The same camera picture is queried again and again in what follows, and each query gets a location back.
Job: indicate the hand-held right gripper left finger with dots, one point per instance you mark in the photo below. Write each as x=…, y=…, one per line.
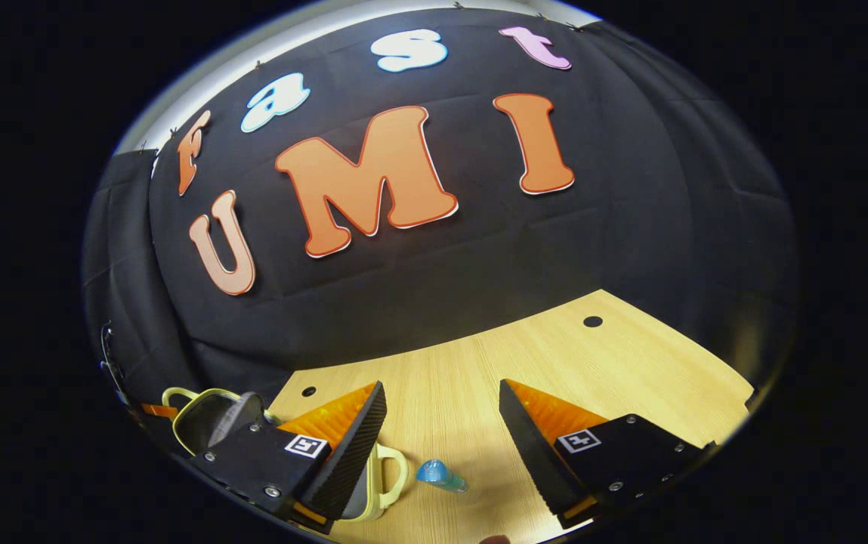
x=358, y=446

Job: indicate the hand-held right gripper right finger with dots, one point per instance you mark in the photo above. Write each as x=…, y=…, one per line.
x=528, y=446

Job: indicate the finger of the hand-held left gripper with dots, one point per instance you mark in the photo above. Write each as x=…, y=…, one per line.
x=160, y=411

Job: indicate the cream white suitcase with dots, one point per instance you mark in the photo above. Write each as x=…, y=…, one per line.
x=203, y=427

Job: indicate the blue skin care bottle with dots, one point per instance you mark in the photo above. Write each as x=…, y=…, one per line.
x=437, y=474

